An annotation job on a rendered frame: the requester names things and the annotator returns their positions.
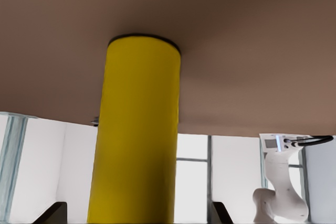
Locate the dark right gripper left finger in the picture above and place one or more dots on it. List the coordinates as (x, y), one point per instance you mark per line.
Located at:
(53, 214)

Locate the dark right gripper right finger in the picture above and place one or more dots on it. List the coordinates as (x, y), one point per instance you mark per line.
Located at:
(220, 214)

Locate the yellow cylindrical bottle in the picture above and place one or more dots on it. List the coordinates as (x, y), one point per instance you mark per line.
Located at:
(136, 129)

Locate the thin silver frame post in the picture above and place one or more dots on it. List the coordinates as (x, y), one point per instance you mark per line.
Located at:
(209, 176)
(304, 174)

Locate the silver frame crossbar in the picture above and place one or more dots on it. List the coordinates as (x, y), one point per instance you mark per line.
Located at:
(191, 159)

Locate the wide silver frame post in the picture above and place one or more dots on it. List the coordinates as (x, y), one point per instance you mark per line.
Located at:
(11, 161)

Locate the silver frame foot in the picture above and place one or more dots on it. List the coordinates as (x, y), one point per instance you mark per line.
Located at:
(95, 121)

